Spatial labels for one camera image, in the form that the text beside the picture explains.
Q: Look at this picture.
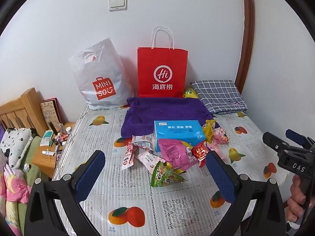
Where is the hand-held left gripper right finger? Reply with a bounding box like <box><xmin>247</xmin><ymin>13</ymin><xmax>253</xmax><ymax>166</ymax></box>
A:
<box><xmin>205</xmin><ymin>150</ymin><xmax>288</xmax><ymax>236</ymax></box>

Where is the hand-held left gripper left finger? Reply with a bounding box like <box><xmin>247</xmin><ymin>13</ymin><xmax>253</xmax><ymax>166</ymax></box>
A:
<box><xmin>25</xmin><ymin>150</ymin><xmax>106</xmax><ymax>236</ymax></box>

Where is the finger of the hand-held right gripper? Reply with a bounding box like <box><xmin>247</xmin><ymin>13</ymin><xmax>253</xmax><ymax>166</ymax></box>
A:
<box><xmin>262</xmin><ymin>132</ymin><xmax>290</xmax><ymax>153</ymax></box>
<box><xmin>285</xmin><ymin>128</ymin><xmax>315</xmax><ymax>148</ymax></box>

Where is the pale pink snack packet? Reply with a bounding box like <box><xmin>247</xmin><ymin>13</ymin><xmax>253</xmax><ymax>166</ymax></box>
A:
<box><xmin>208</xmin><ymin>143</ymin><xmax>223</xmax><ymax>159</ymax></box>

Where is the small red snack packet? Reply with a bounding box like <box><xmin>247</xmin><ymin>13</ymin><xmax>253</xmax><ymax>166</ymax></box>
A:
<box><xmin>191</xmin><ymin>143</ymin><xmax>209</xmax><ymax>168</ymax></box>

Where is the pink peach snack packet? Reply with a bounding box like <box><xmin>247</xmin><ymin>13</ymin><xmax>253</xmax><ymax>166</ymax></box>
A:
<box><xmin>213</xmin><ymin>128</ymin><xmax>229</xmax><ymax>145</ymax></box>

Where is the pink white strip packet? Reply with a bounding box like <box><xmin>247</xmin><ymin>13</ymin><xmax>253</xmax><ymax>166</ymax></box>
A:
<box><xmin>121</xmin><ymin>144</ymin><xmax>134</xmax><ymax>170</ymax></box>

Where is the yellow triangular snack packet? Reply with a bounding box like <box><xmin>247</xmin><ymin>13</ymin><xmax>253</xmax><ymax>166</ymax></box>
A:
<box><xmin>202</xmin><ymin>119</ymin><xmax>217</xmax><ymax>144</ymax></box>

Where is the green triangular snack packet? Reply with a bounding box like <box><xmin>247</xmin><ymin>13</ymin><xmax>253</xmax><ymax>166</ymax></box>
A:
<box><xmin>151</xmin><ymin>161</ymin><xmax>187</xmax><ymax>188</ymax></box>

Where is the white red snack packet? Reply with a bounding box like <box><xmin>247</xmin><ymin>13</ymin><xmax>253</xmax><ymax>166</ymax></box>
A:
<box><xmin>132</xmin><ymin>134</ymin><xmax>158</xmax><ymax>150</ymax></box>

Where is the person's right hand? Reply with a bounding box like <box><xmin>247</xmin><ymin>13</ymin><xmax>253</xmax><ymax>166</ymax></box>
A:
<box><xmin>287</xmin><ymin>174</ymin><xmax>308</xmax><ymax>223</ymax></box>

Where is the fruit print tablecloth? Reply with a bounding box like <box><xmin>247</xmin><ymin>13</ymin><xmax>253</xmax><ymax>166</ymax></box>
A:
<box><xmin>53</xmin><ymin>104</ymin><xmax>289</xmax><ymax>236</ymax></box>

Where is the pink cosmetic bottle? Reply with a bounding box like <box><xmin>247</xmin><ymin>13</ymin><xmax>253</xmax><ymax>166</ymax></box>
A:
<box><xmin>55</xmin><ymin>133</ymin><xmax>69</xmax><ymax>144</ymax></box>

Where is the wooden nightstand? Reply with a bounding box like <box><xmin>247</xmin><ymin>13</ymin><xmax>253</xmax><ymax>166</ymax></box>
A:
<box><xmin>32</xmin><ymin>122</ymin><xmax>77</xmax><ymax>179</ymax></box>

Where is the large pink snack packet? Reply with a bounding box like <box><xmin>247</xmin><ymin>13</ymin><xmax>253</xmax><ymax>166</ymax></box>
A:
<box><xmin>158</xmin><ymin>138</ymin><xmax>199</xmax><ymax>171</ymax></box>

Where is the pink white snack packet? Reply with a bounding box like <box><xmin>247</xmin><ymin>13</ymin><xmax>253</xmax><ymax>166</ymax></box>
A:
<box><xmin>138</xmin><ymin>151</ymin><xmax>166</xmax><ymax>175</ymax></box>

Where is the green bedsheet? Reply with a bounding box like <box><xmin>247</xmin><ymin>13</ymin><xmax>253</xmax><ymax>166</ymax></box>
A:
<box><xmin>18</xmin><ymin>136</ymin><xmax>50</xmax><ymax>227</ymax></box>

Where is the blue tissue pack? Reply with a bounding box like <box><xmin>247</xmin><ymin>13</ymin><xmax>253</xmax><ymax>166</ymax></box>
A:
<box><xmin>154</xmin><ymin>120</ymin><xmax>206</xmax><ymax>151</ymax></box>

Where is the grey checked folded cloth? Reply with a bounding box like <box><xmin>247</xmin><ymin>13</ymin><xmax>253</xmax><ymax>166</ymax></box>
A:
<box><xmin>190</xmin><ymin>80</ymin><xmax>248</xmax><ymax>115</ymax></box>

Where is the patterned brown box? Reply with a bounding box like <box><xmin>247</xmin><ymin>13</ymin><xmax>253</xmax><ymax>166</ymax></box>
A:
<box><xmin>40</xmin><ymin>98</ymin><xmax>62</xmax><ymax>131</ymax></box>

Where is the pink star print blanket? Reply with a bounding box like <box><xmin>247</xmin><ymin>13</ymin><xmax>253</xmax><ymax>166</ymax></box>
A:
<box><xmin>0</xmin><ymin>165</ymin><xmax>32</xmax><ymax>204</ymax></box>

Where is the black white spotted pillow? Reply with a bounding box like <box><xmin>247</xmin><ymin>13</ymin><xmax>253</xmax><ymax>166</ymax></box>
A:
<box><xmin>0</xmin><ymin>128</ymin><xmax>36</xmax><ymax>169</ymax></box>

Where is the yellow green snack packet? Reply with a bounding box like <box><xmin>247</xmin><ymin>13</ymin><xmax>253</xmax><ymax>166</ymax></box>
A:
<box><xmin>183</xmin><ymin>88</ymin><xmax>198</xmax><ymax>99</ymax></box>

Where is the purple towel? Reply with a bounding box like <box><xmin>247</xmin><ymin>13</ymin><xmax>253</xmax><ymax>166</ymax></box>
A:
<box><xmin>120</xmin><ymin>97</ymin><xmax>221</xmax><ymax>138</ymax></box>

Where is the wooden headboard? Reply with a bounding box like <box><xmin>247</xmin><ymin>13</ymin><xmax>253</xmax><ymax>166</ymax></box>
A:
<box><xmin>0</xmin><ymin>88</ymin><xmax>48</xmax><ymax>137</ymax></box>

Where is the white plastic shopping bag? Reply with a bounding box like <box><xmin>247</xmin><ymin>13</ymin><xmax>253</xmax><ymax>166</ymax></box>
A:
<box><xmin>68</xmin><ymin>38</ymin><xmax>134</xmax><ymax>110</ymax></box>

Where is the red paper bag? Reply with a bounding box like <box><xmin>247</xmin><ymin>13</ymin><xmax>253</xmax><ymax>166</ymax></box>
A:
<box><xmin>137</xmin><ymin>26</ymin><xmax>189</xmax><ymax>98</ymax></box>

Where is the brown wooden door frame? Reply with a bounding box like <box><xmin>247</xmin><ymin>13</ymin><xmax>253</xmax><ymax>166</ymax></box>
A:
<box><xmin>235</xmin><ymin>0</ymin><xmax>255</xmax><ymax>96</ymax></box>

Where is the white light switch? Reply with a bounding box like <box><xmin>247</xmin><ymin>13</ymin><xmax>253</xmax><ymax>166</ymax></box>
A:
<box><xmin>109</xmin><ymin>0</ymin><xmax>128</xmax><ymax>11</ymax></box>

